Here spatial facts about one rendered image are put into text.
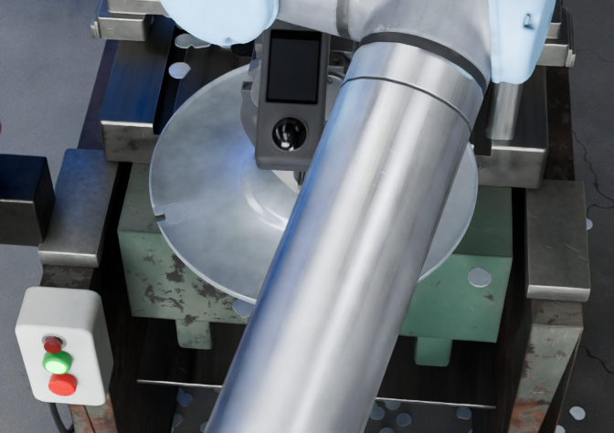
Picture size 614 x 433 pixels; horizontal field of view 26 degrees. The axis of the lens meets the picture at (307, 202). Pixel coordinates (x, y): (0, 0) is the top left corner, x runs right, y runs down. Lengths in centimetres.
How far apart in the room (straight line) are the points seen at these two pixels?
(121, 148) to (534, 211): 42
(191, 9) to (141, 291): 68
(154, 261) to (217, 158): 20
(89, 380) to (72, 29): 126
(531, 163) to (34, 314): 51
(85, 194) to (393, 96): 72
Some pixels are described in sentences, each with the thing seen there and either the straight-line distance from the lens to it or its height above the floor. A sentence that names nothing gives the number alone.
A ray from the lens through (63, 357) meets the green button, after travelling 131.
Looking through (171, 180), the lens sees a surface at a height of 78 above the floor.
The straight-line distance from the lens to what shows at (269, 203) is 115.
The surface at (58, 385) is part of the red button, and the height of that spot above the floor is 55.
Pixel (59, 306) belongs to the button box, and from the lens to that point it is 130.
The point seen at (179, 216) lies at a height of 78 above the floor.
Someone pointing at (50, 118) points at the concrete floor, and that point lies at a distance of 236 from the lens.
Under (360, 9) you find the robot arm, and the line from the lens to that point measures 74.
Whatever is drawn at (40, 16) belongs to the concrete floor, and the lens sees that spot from 256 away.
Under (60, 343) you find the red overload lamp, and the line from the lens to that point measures 130.
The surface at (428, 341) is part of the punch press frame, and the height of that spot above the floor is 49.
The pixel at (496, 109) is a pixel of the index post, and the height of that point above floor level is 75.
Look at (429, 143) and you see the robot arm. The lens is 69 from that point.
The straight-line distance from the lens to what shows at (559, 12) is 140.
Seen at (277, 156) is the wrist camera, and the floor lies 100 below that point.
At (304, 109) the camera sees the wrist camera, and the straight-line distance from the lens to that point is 90.
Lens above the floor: 167
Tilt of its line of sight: 50 degrees down
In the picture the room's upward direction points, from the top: straight up
